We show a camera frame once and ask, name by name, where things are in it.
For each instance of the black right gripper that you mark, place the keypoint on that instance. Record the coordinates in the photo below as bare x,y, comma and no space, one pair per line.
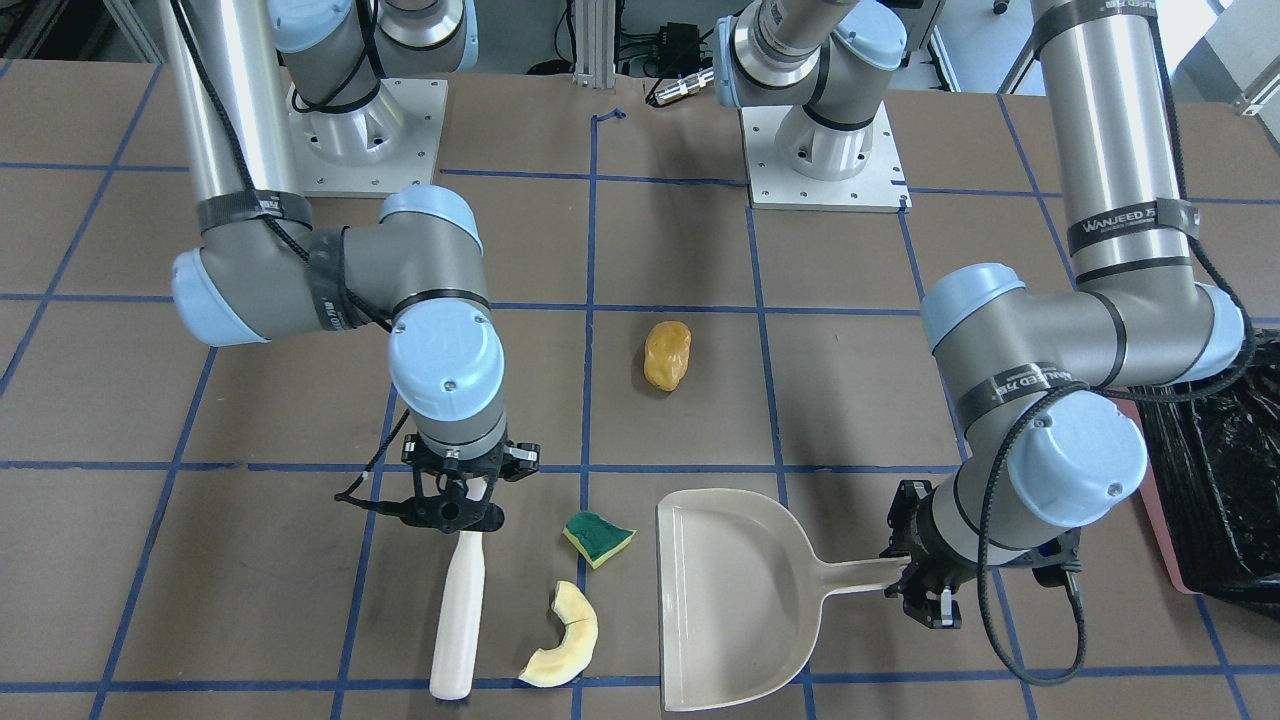
522,459

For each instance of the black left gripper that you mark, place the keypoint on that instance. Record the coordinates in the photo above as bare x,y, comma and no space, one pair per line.
917,580

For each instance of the beige plastic dustpan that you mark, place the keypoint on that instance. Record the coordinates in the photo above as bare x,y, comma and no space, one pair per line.
741,596

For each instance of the beige hand brush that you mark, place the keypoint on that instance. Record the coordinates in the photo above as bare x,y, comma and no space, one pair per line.
457,632

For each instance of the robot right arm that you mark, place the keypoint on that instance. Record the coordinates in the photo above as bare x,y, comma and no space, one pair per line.
250,77

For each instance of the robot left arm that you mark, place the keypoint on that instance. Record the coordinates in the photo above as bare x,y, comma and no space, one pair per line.
1035,378

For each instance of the pink bin with black bag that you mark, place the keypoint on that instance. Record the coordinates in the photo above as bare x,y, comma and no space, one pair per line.
1212,488

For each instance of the green yellow sponge piece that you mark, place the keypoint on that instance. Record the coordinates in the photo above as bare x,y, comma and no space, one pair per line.
597,539

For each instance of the pale curved melon rind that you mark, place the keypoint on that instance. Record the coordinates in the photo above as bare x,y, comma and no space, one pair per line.
561,664

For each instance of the yellow potato-like lump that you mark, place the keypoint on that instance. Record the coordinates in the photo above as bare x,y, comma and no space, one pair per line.
667,352

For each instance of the silver cylindrical connector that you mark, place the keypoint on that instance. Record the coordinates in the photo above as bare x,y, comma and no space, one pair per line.
666,93

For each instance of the black power adapter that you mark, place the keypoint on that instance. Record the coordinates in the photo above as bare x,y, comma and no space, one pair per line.
677,42

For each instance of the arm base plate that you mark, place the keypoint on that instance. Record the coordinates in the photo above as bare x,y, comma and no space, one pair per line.
385,147
796,164

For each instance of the aluminium frame post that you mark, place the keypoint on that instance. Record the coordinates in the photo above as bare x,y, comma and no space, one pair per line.
594,37

